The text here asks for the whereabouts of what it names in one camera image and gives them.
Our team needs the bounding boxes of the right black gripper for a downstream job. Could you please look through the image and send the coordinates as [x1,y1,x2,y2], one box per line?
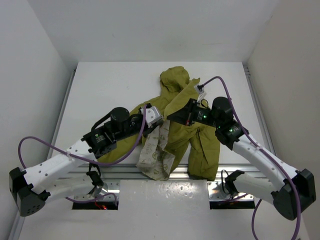
[167,98,221,129]

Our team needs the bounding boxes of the olive green hooded jacket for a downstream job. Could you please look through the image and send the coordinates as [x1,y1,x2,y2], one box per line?
[96,65,221,181]

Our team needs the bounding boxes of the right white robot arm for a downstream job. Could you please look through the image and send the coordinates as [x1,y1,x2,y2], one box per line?
[167,96,316,221]

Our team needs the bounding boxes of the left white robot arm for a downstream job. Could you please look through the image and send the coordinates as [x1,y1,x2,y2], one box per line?
[9,104,163,217]

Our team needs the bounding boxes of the white front cover panel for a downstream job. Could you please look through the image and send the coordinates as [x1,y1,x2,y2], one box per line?
[19,180,296,240]

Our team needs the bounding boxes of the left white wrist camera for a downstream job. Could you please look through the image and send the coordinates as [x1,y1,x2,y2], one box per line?
[140,105,163,128]

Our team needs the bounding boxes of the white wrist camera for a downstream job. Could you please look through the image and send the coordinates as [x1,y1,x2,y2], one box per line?
[194,84,206,103]
[140,105,163,128]

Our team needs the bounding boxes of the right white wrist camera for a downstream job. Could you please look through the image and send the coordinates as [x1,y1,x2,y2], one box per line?
[194,84,206,103]

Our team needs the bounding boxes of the aluminium frame rail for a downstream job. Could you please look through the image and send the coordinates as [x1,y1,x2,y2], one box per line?
[61,163,265,180]

